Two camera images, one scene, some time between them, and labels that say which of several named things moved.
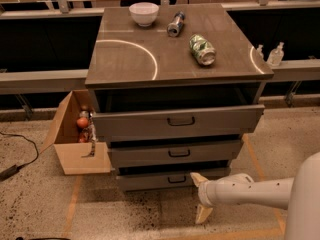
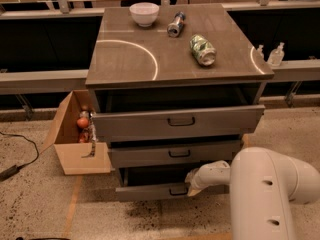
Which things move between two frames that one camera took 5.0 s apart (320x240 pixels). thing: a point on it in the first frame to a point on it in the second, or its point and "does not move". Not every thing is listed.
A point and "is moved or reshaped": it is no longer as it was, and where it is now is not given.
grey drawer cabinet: x=178 y=89 does not move
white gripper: x=207 y=193 to x=202 y=178
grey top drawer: x=198 y=121 does not move
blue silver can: x=174 y=28 does not move
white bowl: x=144 y=13 does not move
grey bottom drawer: x=164 y=179 is moved or reshaped
